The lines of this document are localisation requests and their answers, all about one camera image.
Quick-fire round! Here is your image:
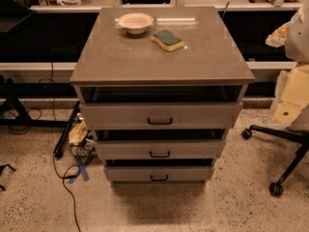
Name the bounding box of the grey bottom drawer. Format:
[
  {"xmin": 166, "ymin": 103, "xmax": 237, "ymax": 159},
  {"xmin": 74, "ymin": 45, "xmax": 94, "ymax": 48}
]
[{"xmin": 104, "ymin": 166, "xmax": 213, "ymax": 182}]

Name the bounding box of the grey top drawer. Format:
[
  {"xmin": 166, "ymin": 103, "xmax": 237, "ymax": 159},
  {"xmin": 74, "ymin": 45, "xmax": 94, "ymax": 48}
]
[{"xmin": 80, "ymin": 102, "xmax": 242, "ymax": 130}]

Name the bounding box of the black power strip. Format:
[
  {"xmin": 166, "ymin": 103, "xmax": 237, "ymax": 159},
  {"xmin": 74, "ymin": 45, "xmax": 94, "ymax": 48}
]
[{"xmin": 53, "ymin": 102, "xmax": 79, "ymax": 159}]

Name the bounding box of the grey drawer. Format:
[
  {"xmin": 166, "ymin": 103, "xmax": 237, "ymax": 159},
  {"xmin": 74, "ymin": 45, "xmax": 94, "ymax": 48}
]
[
  {"xmin": 104, "ymin": 166, "xmax": 213, "ymax": 182},
  {"xmin": 95, "ymin": 140, "xmax": 224, "ymax": 160},
  {"xmin": 80, "ymin": 102, "xmax": 242, "ymax": 130}
]

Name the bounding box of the black desk leg stand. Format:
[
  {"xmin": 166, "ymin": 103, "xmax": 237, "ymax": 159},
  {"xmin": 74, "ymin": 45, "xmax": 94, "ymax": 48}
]
[{"xmin": 0, "ymin": 75, "xmax": 69, "ymax": 128}]

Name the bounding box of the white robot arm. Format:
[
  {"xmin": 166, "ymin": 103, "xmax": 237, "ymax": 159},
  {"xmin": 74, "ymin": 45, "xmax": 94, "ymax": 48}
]
[{"xmin": 266, "ymin": 0, "xmax": 309, "ymax": 124}]

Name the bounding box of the black office chair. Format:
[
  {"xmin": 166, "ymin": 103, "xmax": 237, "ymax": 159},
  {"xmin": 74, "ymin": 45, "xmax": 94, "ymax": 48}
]
[{"xmin": 241, "ymin": 106, "xmax": 309, "ymax": 197}]

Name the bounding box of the grey middle drawer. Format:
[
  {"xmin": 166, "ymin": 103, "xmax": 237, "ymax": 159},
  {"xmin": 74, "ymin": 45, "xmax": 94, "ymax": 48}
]
[{"xmin": 95, "ymin": 140, "xmax": 224, "ymax": 160}]

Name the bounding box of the grey drawer cabinet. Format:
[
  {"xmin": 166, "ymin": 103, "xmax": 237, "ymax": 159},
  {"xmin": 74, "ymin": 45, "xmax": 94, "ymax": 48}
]
[{"xmin": 69, "ymin": 5, "xmax": 256, "ymax": 188}]

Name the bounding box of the white paper bowl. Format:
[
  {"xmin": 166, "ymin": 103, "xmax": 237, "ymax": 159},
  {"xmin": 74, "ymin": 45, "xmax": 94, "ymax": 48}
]
[{"xmin": 118, "ymin": 13, "xmax": 154, "ymax": 35}]

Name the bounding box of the blue tape cross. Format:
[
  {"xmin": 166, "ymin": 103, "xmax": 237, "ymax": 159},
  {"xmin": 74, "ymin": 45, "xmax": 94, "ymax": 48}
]
[{"xmin": 68, "ymin": 156, "xmax": 94, "ymax": 184}]

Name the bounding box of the crumpled snack bag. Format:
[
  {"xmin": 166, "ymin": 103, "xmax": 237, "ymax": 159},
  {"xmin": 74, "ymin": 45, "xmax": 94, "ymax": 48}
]
[{"xmin": 69, "ymin": 112, "xmax": 97, "ymax": 157}]

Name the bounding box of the green yellow sponge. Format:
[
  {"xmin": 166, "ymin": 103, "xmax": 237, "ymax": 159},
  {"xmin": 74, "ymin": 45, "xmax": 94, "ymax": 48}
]
[{"xmin": 152, "ymin": 30, "xmax": 183, "ymax": 52}]

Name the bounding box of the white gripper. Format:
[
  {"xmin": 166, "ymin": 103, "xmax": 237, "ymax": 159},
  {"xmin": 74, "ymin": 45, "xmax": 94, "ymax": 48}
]
[{"xmin": 266, "ymin": 22, "xmax": 309, "ymax": 124}]

